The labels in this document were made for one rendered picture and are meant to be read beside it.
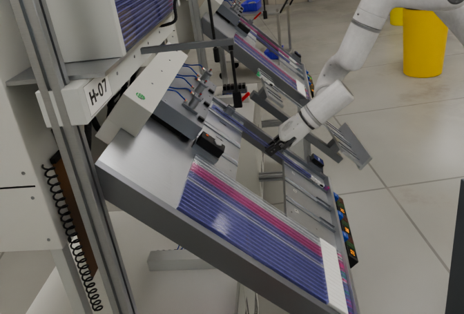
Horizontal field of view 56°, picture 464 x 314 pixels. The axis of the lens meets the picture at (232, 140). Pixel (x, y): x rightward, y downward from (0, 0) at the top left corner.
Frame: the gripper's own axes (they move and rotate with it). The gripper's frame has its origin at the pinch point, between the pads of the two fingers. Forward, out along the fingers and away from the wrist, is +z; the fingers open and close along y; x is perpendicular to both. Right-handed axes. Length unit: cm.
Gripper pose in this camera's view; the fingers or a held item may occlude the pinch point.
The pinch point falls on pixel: (271, 148)
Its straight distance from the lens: 150.3
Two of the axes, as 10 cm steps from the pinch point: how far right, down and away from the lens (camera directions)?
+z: -7.2, 6.0, 3.4
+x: 6.9, 6.4, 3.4
